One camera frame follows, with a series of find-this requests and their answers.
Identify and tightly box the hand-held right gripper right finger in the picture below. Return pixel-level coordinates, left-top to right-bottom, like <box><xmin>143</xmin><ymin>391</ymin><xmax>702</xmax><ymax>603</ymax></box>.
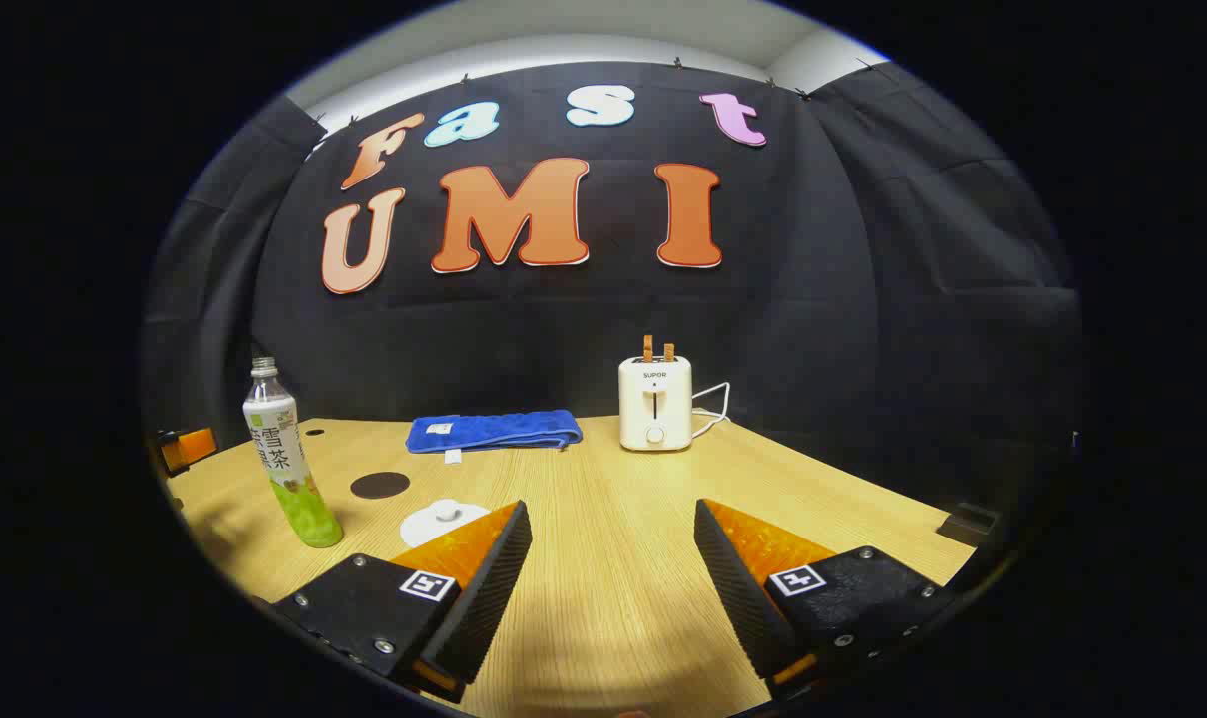
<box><xmin>693</xmin><ymin>497</ymin><xmax>964</xmax><ymax>699</ymax></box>

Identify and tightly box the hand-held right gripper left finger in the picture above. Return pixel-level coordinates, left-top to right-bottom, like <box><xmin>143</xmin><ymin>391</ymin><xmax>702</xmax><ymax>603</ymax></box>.
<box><xmin>269</xmin><ymin>499</ymin><xmax>533</xmax><ymax>704</ymax></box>

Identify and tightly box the white teacup lid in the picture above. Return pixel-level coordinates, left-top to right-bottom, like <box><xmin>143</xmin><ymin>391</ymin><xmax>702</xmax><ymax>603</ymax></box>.
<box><xmin>409</xmin><ymin>499</ymin><xmax>487</xmax><ymax>539</ymax></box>

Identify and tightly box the white teacup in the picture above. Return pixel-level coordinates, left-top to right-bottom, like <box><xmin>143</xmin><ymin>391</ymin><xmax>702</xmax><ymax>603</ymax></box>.
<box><xmin>400</xmin><ymin>504</ymin><xmax>492</xmax><ymax>549</ymax></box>

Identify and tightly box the clear water bottle green label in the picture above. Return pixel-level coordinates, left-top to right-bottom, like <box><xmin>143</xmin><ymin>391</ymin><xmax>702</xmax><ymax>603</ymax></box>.
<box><xmin>242</xmin><ymin>356</ymin><xmax>345</xmax><ymax>549</ymax></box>

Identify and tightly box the folded blue towel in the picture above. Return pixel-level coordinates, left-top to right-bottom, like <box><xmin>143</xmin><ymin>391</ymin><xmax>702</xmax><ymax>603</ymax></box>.
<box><xmin>406</xmin><ymin>409</ymin><xmax>583</xmax><ymax>466</ymax></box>

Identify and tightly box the cream toaster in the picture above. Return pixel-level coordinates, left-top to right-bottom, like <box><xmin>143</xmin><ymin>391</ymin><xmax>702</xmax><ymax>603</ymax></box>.
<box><xmin>618</xmin><ymin>356</ymin><xmax>694</xmax><ymax>453</ymax></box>

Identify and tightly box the black table edge clamp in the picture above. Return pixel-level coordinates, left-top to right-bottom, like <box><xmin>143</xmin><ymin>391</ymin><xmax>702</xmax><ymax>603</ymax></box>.
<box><xmin>938</xmin><ymin>504</ymin><xmax>1004</xmax><ymax>547</ymax></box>

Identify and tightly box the white toaster cable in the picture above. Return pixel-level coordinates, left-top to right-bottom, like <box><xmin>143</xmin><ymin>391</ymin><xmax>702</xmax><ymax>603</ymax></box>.
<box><xmin>691</xmin><ymin>382</ymin><xmax>732</xmax><ymax>440</ymax></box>

